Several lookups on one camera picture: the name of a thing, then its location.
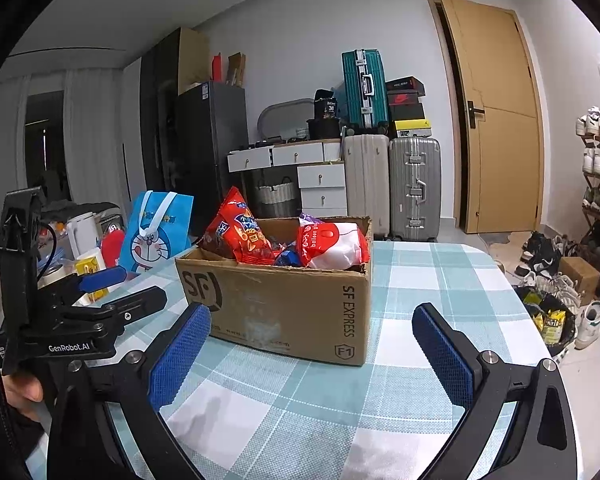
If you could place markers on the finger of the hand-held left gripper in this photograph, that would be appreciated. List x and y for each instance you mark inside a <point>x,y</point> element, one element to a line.
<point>102,278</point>
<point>135,302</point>

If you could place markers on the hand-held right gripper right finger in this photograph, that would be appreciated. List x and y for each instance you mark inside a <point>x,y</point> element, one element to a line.
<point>442,355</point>

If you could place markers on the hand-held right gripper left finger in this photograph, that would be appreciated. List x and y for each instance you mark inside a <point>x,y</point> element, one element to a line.
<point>180,355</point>

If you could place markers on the shiny red chips packet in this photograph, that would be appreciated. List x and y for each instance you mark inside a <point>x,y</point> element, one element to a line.
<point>235,230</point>

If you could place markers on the blue and white snack packet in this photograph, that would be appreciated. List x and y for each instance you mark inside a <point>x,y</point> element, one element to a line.
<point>287,258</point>

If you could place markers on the red and white snack packet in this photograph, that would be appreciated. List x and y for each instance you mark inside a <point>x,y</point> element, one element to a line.
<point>330,250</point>

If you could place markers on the person's left forearm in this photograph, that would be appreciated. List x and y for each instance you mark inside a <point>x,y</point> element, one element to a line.
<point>10,445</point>

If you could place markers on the person's left hand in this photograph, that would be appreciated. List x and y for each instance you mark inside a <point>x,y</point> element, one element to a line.
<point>22,390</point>

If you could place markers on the yellow carton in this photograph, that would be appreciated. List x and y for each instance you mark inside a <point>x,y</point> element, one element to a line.
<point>91,262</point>

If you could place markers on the red pouch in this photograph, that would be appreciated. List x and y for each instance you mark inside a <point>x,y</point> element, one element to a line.
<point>112,250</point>

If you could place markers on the white electric kettle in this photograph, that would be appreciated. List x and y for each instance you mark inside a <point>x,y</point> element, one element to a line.
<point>82,232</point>

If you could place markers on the blue cartoon tote bag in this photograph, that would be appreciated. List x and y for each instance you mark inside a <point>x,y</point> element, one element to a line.
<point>150,245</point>

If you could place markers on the teal plaid tablecloth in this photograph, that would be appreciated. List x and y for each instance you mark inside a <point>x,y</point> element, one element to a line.
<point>405,270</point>

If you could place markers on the trash bin black liner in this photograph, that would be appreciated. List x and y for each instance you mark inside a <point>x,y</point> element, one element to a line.
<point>565,310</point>

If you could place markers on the pile of loose sneakers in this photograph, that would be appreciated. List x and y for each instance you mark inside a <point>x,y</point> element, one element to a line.
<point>545,265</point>

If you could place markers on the white curtain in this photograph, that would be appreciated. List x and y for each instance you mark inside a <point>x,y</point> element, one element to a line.
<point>92,135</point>

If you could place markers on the dark wardrobe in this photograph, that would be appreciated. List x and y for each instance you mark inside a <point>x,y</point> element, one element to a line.
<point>152,135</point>

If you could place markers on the small brown cardboard box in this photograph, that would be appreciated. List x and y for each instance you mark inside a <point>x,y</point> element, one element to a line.
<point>580,277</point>

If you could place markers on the grey refrigerator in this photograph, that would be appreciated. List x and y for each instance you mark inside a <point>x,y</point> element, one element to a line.
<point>210,160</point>

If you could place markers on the silver suitcase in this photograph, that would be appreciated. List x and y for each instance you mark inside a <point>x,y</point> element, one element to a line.
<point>415,185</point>

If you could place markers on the woven laundry basket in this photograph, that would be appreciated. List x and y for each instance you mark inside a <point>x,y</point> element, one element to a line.
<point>277,197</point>

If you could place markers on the beige suitcase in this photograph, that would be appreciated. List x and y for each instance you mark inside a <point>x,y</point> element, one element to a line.
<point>365,185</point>

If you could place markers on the white drawer dresser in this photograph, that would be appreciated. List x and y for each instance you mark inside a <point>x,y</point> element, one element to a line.
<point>322,180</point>

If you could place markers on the yellow and black shoe box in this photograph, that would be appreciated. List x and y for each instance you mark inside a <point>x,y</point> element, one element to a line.
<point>412,128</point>

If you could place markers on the large flat cardboard sheet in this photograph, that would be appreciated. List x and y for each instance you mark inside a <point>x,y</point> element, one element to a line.
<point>192,60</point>

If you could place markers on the small mesh basket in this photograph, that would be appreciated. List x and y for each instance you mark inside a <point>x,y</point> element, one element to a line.
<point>302,133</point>

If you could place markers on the red paper bag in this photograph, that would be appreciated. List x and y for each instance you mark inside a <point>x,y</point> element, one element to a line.
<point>216,67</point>

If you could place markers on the plain black shoe box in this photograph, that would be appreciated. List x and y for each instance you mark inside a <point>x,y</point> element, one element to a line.
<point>407,112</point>

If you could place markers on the wooden shoe rack with shoes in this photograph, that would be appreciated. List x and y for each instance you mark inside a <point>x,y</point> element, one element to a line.
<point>592,160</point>

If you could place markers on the narrow brown cardboard piece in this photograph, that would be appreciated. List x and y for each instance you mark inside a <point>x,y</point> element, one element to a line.
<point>236,70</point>

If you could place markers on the black round box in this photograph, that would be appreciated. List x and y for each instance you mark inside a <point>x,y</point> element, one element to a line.
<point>324,129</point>

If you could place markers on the red logo shoe box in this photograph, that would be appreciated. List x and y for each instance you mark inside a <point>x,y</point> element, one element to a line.
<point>405,98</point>

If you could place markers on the black shoe box red stripe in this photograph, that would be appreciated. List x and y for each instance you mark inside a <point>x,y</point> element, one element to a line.
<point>405,85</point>

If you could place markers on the black paper bag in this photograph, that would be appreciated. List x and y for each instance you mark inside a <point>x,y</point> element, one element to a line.
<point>327,105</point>

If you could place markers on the wooden door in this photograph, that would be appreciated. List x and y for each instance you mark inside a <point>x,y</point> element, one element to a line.
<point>500,85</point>

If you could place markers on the teal suitcase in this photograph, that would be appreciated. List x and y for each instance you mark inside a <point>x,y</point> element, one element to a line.
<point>355,90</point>

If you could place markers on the grey oval frame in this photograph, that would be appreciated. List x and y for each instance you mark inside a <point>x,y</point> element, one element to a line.
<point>280,104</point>

